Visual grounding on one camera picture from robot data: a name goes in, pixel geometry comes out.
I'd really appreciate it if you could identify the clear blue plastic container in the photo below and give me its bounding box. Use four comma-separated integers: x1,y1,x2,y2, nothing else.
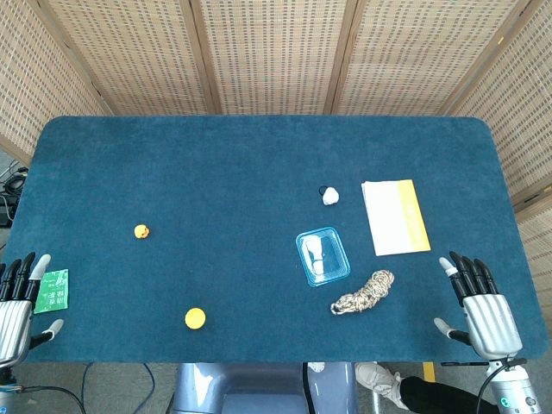
295,226,351,288

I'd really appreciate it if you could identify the black floor cable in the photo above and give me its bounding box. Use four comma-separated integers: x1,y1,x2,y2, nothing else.
16,385,87,414

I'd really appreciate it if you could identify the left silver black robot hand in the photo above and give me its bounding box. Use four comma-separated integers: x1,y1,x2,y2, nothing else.
0,252,65,367

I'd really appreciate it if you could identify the beige speckled rope bundle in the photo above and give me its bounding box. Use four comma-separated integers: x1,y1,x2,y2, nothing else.
330,269,396,317

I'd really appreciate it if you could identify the green circuit board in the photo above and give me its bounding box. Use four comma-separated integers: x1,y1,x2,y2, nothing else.
33,268,70,315

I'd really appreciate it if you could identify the black trouser leg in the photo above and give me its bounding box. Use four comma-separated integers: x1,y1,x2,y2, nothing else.
398,375,497,414

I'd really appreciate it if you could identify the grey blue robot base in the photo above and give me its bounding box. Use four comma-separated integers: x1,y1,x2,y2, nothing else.
172,361,359,414

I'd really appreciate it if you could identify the blue table cloth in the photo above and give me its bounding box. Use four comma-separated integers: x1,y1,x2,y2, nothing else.
0,115,549,364

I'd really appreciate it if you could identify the white sneaker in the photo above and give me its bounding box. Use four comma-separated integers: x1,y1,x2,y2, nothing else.
354,361,405,409

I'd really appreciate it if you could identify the blue floor cable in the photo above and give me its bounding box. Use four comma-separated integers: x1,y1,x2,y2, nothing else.
81,362,157,414

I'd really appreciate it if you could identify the woven bamboo screen panel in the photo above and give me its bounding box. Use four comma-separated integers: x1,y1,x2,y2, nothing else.
443,0,552,303
32,0,221,116
180,0,359,116
329,0,534,116
0,0,109,167

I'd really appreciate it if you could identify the white yellow paper booklet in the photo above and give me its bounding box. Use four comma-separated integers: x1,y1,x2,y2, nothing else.
361,179,432,257

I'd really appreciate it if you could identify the black cable bundle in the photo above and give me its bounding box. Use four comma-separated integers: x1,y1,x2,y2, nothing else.
0,166,29,229

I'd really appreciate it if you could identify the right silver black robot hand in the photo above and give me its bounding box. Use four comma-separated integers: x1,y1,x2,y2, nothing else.
433,251,525,361

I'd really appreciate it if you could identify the yellow scalloped plastic dish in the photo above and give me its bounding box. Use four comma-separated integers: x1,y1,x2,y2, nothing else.
185,307,207,331

